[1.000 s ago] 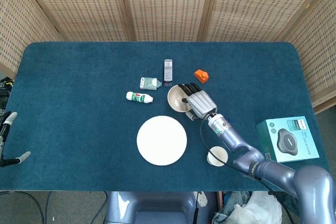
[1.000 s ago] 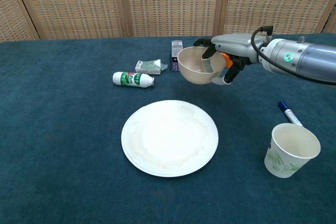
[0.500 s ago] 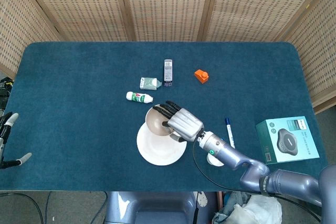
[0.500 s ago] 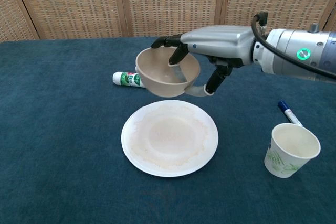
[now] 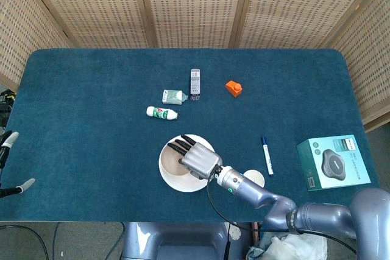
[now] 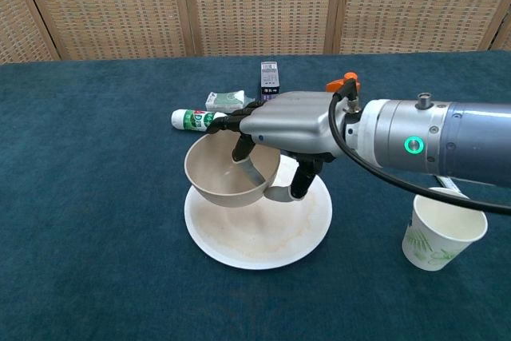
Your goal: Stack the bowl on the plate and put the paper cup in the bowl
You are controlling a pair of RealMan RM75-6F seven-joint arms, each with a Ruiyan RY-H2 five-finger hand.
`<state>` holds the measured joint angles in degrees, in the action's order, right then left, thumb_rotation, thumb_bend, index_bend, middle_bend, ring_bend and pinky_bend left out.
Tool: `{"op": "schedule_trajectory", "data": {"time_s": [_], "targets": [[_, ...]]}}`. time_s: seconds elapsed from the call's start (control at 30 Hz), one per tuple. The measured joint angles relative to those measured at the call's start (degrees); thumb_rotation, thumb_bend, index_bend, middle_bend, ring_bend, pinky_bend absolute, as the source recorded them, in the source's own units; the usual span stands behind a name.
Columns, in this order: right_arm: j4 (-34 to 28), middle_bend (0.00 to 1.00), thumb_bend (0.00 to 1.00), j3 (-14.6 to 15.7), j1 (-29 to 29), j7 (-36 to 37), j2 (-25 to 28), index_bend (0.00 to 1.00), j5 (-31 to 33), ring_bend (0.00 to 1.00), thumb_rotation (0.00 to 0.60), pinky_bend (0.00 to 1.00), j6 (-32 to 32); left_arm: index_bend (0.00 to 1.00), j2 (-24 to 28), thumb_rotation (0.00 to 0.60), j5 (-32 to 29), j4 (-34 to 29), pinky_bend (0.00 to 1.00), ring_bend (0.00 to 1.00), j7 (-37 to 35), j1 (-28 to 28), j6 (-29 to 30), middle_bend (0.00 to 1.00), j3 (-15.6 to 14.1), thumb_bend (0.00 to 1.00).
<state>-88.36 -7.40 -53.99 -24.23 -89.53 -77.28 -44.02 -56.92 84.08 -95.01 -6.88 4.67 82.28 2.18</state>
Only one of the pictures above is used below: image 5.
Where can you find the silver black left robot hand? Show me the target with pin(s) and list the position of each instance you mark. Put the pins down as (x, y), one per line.
(10, 139)

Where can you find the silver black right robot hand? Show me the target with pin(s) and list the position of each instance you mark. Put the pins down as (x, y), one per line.
(199, 159)

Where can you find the beige bowl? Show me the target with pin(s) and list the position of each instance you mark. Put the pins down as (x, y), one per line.
(170, 162)

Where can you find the white paper cup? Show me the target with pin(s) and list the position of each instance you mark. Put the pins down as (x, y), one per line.
(256, 177)

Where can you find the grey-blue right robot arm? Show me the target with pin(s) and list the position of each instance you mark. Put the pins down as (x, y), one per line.
(320, 214)

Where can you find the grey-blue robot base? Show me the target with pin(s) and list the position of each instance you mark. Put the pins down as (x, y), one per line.
(182, 241)

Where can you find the white round plate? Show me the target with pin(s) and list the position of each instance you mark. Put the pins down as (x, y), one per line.
(182, 184)

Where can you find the white green plastic bottle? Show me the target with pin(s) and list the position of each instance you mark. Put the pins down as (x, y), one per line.
(161, 113)

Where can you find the blue white marker pen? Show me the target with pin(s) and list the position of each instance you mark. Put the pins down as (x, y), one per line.
(267, 156)

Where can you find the green white small carton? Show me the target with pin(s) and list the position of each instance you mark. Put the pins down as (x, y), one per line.
(172, 97)

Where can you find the orange toy block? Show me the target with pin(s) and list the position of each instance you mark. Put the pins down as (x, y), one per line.
(233, 88)

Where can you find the blue felt table cover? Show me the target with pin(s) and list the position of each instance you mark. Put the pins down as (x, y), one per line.
(91, 138)

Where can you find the white perforated insole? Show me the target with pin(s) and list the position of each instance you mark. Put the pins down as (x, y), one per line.
(234, 232)

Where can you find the blue denim cloth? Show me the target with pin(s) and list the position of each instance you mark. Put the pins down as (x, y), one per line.
(266, 237)

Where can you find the white crumpled cloth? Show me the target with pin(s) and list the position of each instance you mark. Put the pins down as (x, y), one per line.
(292, 246)

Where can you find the teal speaker box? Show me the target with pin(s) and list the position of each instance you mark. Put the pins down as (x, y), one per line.
(333, 162)

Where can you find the woven wooden folding screen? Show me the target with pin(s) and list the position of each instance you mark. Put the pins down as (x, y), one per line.
(195, 4)

